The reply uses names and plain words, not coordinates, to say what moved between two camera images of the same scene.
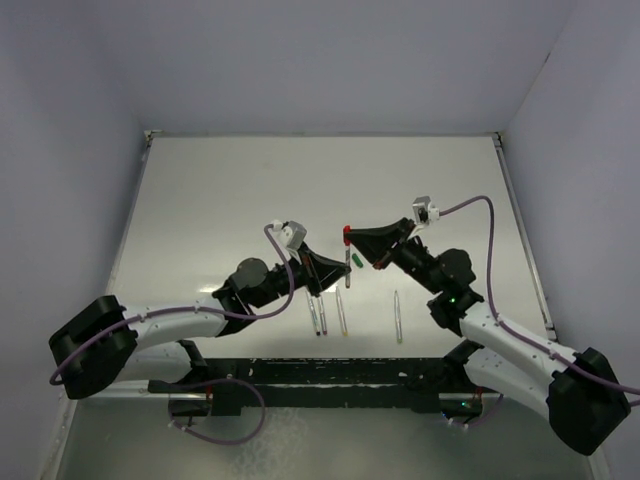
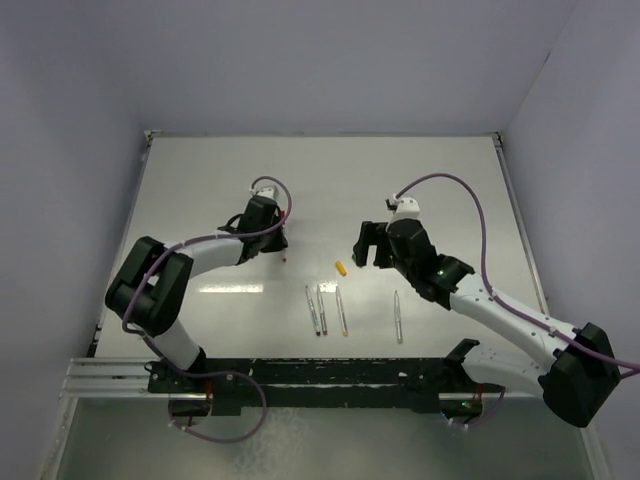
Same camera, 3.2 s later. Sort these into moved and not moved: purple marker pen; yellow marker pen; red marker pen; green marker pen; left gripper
Moved: left gripper; red marker pen
Not moved: purple marker pen; yellow marker pen; green marker pen
